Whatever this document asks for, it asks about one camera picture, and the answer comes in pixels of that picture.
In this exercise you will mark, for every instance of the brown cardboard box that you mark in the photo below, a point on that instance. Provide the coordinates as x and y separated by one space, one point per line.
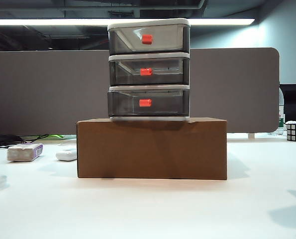
150 149

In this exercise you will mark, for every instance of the white oval plastic case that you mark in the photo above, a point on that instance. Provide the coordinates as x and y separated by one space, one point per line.
66 155

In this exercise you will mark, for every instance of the ceiling light strip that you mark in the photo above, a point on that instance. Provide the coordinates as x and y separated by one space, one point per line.
50 22

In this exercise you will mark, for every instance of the grey desk partition panel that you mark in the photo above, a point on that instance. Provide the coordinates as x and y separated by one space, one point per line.
50 94

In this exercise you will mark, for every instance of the white purple tissue pack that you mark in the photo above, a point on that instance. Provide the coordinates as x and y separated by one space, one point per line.
23 152

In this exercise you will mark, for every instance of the white plastic drawer cabinet frame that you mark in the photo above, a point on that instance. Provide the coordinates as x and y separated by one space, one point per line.
147 21

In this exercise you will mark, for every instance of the green flat packet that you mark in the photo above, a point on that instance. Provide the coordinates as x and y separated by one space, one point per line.
58 136

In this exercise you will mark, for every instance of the black mouse pad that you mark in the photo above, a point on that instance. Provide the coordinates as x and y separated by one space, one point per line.
1 140

